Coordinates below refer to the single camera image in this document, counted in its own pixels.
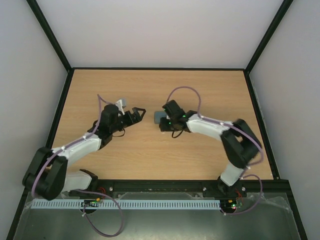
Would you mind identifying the metal tray foreground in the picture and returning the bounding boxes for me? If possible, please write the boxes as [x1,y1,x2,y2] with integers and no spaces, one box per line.
[14,193,300,240]

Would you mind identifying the black aluminium frame rail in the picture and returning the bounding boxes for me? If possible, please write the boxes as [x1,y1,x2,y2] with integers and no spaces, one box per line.
[24,177,291,198]

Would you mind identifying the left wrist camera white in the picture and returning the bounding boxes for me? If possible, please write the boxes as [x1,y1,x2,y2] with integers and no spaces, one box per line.
[115,98,127,114]

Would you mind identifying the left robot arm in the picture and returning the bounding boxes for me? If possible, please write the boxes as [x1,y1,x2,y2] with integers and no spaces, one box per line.
[22,104,146,201]

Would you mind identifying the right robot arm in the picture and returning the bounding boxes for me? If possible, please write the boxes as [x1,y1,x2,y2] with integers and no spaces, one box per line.
[154,100,263,196]

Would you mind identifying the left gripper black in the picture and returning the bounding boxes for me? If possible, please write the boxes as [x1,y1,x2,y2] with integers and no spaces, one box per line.
[110,107,146,133]

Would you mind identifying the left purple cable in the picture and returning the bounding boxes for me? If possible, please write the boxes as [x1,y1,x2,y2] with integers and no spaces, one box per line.
[31,93,125,237]

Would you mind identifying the light blue slotted cable duct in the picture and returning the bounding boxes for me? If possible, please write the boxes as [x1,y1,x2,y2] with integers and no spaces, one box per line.
[30,199,221,210]

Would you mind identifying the grey glasses case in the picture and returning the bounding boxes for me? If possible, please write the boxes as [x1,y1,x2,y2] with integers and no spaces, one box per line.
[153,111,167,125]

